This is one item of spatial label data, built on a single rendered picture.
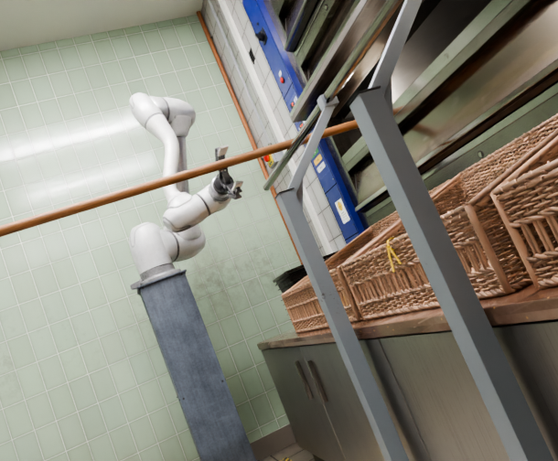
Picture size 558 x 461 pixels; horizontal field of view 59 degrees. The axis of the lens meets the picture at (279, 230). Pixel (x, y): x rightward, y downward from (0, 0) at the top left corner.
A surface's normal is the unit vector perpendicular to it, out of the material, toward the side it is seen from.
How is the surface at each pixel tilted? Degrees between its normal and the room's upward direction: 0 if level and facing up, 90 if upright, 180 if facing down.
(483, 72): 70
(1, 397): 90
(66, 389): 90
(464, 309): 90
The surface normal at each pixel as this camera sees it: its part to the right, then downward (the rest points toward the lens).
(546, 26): -0.97, -0.01
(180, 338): 0.25, -0.25
